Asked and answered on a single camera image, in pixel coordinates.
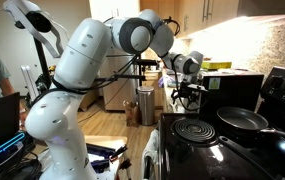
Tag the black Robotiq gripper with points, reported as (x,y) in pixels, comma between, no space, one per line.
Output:
(186,90)

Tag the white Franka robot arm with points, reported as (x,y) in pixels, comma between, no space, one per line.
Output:
(82,50)

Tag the large coil burner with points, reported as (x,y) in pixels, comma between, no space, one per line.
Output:
(185,128)

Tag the purple bag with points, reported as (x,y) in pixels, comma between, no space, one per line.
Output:
(163,81)

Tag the stainless steel trash can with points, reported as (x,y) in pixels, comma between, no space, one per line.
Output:
(146,106)

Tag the white kitchen towel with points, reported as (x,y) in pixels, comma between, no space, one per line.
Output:
(153,140)

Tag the yellow green box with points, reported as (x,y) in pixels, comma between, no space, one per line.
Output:
(215,65)

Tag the black microwave oven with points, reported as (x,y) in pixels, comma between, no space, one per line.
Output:
(232,96)

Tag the black electric stove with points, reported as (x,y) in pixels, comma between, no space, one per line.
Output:
(188,160)

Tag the black frying pan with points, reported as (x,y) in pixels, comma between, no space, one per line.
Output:
(242,118)

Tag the stainless steel refrigerator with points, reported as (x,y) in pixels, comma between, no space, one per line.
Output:
(118,96)

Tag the cream yellow kitchen towel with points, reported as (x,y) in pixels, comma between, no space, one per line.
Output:
(147,166)

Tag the light wooden robot table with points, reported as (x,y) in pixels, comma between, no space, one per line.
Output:
(112,140)

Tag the orange black bar clamp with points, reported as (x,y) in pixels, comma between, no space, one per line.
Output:
(118,153)
(126,164)

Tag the blue purple base clamp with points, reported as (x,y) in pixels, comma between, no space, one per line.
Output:
(100,150)
(100,165)

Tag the black stand pole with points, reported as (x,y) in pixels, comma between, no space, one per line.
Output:
(42,60)

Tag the white VR headset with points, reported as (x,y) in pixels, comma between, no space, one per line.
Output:
(37,21)

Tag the black box with blue light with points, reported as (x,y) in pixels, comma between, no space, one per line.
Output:
(2,148)

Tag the black boom mounted camera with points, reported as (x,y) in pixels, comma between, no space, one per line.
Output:
(145,62)

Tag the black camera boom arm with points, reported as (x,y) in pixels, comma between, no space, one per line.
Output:
(128,77)

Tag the white metal frame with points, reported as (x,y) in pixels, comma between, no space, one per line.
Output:
(27,81)

